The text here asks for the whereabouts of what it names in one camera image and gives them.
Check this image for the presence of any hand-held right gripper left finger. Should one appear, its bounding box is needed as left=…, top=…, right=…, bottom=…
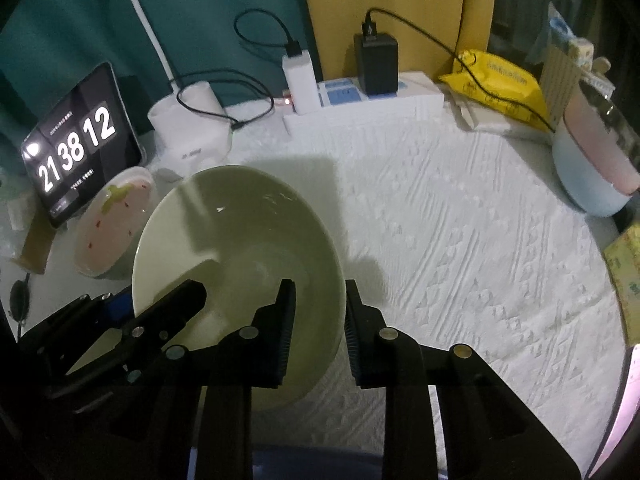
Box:
left=115, top=278, right=297, bottom=480

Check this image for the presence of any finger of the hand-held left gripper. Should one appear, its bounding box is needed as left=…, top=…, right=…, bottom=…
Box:
left=62, top=279, right=208, bottom=378
left=27, top=292, right=136, bottom=358

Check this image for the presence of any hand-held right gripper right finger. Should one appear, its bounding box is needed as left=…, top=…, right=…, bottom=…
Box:
left=344, top=279, right=583, bottom=480

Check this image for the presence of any pink strawberry bowl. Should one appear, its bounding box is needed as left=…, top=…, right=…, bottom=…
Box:
left=74, top=167, right=160, bottom=281

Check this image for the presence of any yellow-green bowl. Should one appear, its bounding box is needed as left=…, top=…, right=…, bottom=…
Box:
left=131, top=164, right=346, bottom=408

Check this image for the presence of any cardboard box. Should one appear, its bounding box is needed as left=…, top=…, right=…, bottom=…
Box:
left=10, top=200, right=58, bottom=276

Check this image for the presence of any clear plastic bag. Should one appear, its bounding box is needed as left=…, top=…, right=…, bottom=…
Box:
left=0, top=167, right=26, bottom=261

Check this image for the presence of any tablet with clock display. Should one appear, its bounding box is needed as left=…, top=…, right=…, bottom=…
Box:
left=20, top=62, right=143, bottom=228

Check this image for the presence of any white desk lamp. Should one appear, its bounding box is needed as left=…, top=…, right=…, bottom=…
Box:
left=42, top=0, right=233, bottom=166

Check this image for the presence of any white power strip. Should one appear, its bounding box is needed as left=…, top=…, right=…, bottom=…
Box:
left=282, top=71, right=446, bottom=133

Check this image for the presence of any white charger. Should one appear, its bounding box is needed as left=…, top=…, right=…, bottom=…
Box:
left=281, top=52, right=321, bottom=115

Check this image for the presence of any white flat packet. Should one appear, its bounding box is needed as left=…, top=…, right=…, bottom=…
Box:
left=452, top=92, right=551, bottom=141

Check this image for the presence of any black charger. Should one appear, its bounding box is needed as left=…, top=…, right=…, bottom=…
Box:
left=353, top=32, right=400, bottom=96

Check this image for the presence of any smartphone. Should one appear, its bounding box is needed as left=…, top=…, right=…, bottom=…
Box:
left=585, top=345, right=640, bottom=480

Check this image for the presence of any yellow tissue box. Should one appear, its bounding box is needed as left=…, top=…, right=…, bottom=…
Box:
left=602, top=225, right=640, bottom=311

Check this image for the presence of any yellow wipes packet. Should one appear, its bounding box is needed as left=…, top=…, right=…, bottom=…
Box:
left=439, top=49, right=551, bottom=133

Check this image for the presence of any teal curtain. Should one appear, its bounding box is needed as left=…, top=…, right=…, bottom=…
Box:
left=0, top=0, right=321, bottom=161

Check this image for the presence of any white slatted basket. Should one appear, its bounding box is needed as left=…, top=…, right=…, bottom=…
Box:
left=540, top=40, right=587, bottom=126

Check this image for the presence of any steel bowl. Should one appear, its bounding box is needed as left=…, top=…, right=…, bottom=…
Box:
left=597, top=85, right=640, bottom=166

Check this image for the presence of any black looped cable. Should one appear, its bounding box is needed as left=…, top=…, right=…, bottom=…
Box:
left=172, top=8, right=301, bottom=131

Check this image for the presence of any black charger cable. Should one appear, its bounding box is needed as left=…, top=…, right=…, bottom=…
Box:
left=362, top=7, right=556, bottom=133

